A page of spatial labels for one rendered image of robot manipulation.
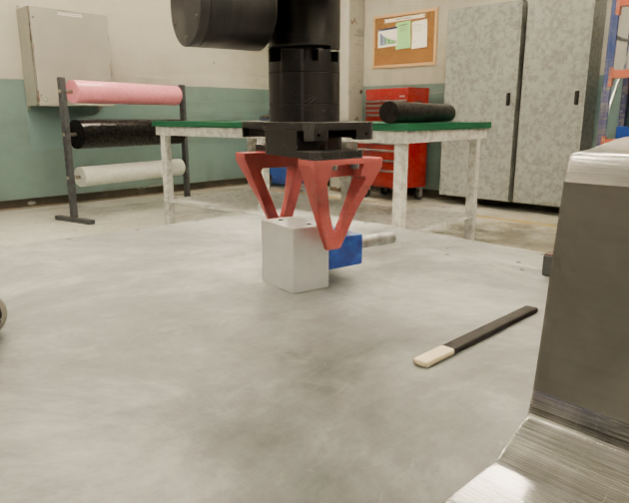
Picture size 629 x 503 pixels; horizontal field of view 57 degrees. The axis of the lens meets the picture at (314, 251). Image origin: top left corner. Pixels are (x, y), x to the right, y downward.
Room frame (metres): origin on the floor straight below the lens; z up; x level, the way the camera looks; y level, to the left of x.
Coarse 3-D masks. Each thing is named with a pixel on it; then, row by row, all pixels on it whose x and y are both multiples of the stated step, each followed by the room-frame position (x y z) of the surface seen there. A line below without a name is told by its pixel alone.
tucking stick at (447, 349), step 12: (516, 312) 0.39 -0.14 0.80; (528, 312) 0.39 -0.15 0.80; (492, 324) 0.36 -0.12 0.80; (504, 324) 0.37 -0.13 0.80; (468, 336) 0.34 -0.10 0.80; (480, 336) 0.34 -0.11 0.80; (444, 348) 0.32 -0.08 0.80; (456, 348) 0.33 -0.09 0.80; (420, 360) 0.31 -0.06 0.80; (432, 360) 0.31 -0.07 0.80
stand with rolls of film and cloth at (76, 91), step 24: (72, 96) 5.25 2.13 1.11; (96, 96) 5.35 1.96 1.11; (120, 96) 5.57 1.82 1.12; (144, 96) 5.82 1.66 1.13; (168, 96) 6.08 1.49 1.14; (72, 120) 5.27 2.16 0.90; (96, 120) 5.39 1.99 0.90; (120, 120) 5.62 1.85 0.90; (144, 120) 5.86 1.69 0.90; (168, 120) 6.13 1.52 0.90; (72, 144) 5.28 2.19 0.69; (96, 144) 5.31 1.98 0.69; (120, 144) 5.55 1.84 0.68; (144, 144) 5.83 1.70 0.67; (72, 168) 5.16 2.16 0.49; (96, 168) 5.34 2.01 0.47; (120, 168) 5.55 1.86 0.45; (144, 168) 5.78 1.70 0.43; (72, 192) 5.14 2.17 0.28; (72, 216) 5.14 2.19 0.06
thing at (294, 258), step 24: (264, 240) 0.48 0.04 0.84; (288, 240) 0.45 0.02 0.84; (312, 240) 0.46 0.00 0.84; (360, 240) 0.49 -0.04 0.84; (384, 240) 0.53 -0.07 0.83; (264, 264) 0.48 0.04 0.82; (288, 264) 0.45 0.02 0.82; (312, 264) 0.46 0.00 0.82; (336, 264) 0.48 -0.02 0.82; (288, 288) 0.45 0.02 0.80; (312, 288) 0.46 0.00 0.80
